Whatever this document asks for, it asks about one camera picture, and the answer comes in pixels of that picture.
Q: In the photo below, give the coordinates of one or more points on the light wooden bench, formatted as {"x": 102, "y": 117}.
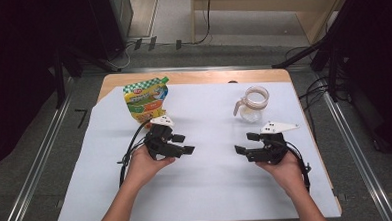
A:
{"x": 246, "y": 5}

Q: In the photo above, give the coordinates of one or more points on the black stand with legs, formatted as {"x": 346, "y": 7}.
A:
{"x": 60, "y": 79}

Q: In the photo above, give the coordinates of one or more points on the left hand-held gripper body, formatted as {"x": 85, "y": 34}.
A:
{"x": 158, "y": 142}

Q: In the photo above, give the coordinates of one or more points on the dark curtain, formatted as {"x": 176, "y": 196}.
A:
{"x": 378, "y": 49}
{"x": 22, "y": 64}

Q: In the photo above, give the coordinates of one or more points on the small dark table grommet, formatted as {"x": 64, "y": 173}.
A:
{"x": 232, "y": 82}

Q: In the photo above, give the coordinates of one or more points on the metal floor rail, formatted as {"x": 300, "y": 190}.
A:
{"x": 359, "y": 150}
{"x": 36, "y": 171}

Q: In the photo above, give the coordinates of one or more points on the black cabinet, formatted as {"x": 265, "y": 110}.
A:
{"x": 113, "y": 20}

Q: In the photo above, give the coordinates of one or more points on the person's left hand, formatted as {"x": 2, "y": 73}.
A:
{"x": 141, "y": 169}

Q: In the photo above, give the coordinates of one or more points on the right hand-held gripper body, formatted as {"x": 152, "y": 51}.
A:
{"x": 270, "y": 149}

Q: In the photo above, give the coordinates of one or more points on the black stand with slanted bar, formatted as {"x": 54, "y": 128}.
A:
{"x": 314, "y": 45}

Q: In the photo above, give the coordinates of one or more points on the clear jar with hinged lid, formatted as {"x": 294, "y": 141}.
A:
{"x": 252, "y": 103}

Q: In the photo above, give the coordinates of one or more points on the person's right hand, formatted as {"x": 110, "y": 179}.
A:
{"x": 287, "y": 173}

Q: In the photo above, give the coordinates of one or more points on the yellow green refill pouch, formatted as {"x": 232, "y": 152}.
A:
{"x": 146, "y": 99}

